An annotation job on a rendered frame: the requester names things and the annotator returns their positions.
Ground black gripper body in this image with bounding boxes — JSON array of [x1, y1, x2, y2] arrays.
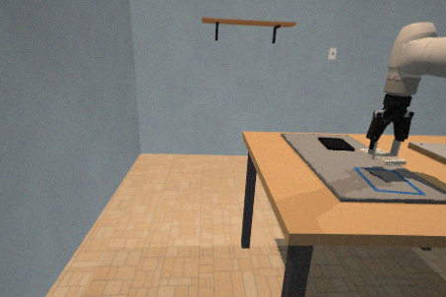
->
[[381, 93, 412, 122]]

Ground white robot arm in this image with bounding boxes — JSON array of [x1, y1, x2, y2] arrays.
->
[[384, 23, 446, 96]]

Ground blue tape outline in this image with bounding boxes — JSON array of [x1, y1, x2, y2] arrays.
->
[[354, 167, 426, 196]]

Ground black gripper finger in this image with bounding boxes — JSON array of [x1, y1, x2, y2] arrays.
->
[[366, 109, 397, 159], [390, 111, 414, 156]]

